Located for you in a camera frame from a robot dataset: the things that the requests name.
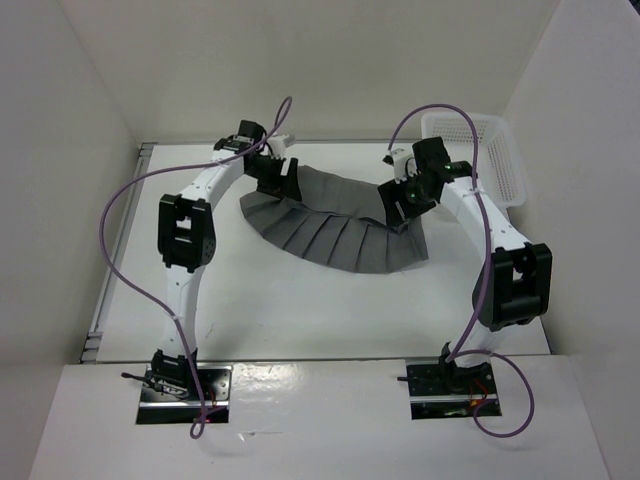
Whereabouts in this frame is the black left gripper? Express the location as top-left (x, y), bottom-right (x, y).
top-left (245, 154), bottom-right (301, 202)

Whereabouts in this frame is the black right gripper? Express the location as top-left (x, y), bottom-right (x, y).
top-left (378, 170), bottom-right (437, 227)

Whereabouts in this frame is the grey skirt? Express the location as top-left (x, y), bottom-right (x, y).
top-left (240, 166), bottom-right (429, 274)

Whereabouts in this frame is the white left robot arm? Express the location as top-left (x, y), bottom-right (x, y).
top-left (151, 120), bottom-right (294, 400)

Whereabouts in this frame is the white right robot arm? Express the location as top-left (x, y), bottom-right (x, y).
top-left (378, 137), bottom-right (552, 393)

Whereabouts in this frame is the white plastic mesh basket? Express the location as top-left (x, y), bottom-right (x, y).
top-left (421, 110), bottom-right (527, 210)

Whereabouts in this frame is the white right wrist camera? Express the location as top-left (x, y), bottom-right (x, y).
top-left (383, 148), bottom-right (418, 184)

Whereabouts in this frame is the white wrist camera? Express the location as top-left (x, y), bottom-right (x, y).
top-left (383, 148), bottom-right (418, 184)
top-left (266, 134), bottom-right (296, 159)

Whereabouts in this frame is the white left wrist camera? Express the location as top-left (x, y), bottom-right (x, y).
top-left (266, 134), bottom-right (296, 159)

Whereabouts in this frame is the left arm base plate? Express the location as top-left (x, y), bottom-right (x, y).
top-left (121, 365), bottom-right (232, 425)

